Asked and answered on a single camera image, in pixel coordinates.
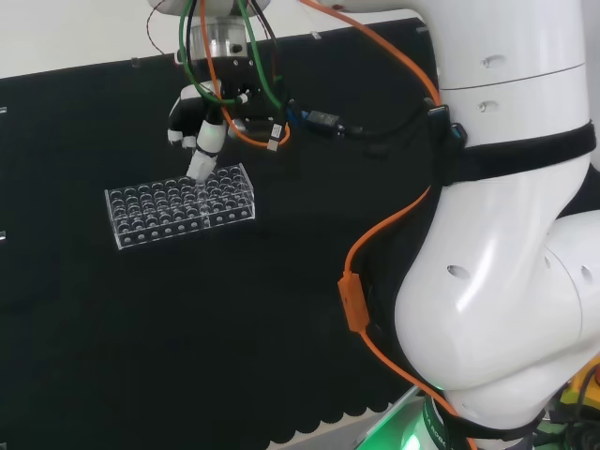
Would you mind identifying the orange cable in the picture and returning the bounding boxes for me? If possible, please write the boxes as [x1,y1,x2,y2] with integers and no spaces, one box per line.
[199,0,479,450]

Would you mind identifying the black bench cloth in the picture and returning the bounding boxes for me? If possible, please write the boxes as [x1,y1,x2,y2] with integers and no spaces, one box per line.
[0,17,446,450]

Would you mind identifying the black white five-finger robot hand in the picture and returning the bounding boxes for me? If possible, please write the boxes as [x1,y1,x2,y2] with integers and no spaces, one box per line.
[167,56,293,183]

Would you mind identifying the clear glass test tube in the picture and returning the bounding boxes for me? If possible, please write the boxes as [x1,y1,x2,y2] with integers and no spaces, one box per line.
[196,179,211,218]

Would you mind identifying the clear plastic test tube rack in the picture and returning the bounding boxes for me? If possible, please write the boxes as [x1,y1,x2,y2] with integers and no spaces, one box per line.
[104,160,257,251]

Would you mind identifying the silver usb plug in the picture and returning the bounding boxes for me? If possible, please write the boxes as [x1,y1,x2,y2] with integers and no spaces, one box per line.
[266,122,285,153]

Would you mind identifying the yellow stop button box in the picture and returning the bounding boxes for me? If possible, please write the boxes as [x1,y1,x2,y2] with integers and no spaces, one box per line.
[560,353,600,404]

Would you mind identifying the black blue usb adapter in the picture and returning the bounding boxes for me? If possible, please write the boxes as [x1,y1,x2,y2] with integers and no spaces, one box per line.
[286,100,351,140]

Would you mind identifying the green cable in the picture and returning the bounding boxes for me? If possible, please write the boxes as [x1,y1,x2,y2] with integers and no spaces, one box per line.
[180,0,287,112]

